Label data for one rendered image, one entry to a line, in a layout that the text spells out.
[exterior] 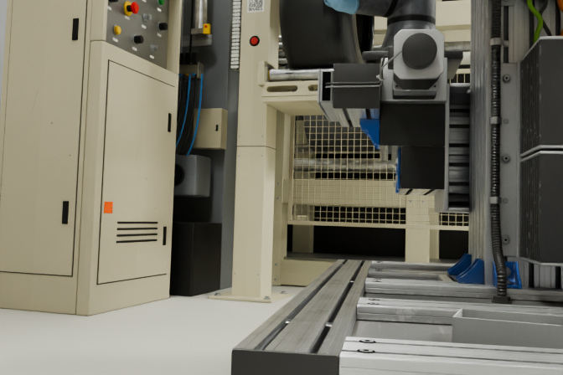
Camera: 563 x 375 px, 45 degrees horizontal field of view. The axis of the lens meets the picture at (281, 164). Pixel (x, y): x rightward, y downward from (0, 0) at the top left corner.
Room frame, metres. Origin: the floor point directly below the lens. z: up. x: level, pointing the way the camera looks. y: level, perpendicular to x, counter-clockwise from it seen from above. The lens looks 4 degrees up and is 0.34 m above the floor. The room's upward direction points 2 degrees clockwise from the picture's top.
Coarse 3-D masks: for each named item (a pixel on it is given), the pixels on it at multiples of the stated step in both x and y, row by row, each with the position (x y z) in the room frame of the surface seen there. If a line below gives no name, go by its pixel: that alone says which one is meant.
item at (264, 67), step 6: (264, 60) 2.62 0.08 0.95; (258, 66) 2.62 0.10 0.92; (264, 66) 2.62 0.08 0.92; (270, 66) 2.68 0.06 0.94; (258, 72) 2.62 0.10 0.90; (264, 72) 2.62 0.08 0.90; (258, 78) 2.62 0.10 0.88; (264, 78) 2.62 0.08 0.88; (258, 84) 2.62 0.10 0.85; (264, 84) 2.62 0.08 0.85; (276, 90) 2.77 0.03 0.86; (282, 90) 2.84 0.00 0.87; (288, 90) 2.91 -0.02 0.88
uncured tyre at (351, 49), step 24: (288, 0) 2.50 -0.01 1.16; (312, 0) 2.47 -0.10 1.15; (288, 24) 2.52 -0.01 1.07; (312, 24) 2.49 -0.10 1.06; (336, 24) 2.47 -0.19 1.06; (360, 24) 2.96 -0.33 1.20; (288, 48) 2.58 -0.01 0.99; (312, 48) 2.54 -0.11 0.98; (336, 48) 2.51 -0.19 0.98; (360, 48) 2.95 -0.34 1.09
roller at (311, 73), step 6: (270, 72) 2.65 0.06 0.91; (276, 72) 2.64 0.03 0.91; (282, 72) 2.63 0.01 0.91; (288, 72) 2.62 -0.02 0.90; (294, 72) 2.61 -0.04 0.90; (300, 72) 2.60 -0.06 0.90; (306, 72) 2.60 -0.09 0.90; (312, 72) 2.59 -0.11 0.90; (270, 78) 2.65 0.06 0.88; (276, 78) 2.64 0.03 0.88; (282, 78) 2.64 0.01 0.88; (288, 78) 2.63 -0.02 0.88; (294, 78) 2.62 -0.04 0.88; (300, 78) 2.61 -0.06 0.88; (306, 78) 2.61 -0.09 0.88; (312, 78) 2.60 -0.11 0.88
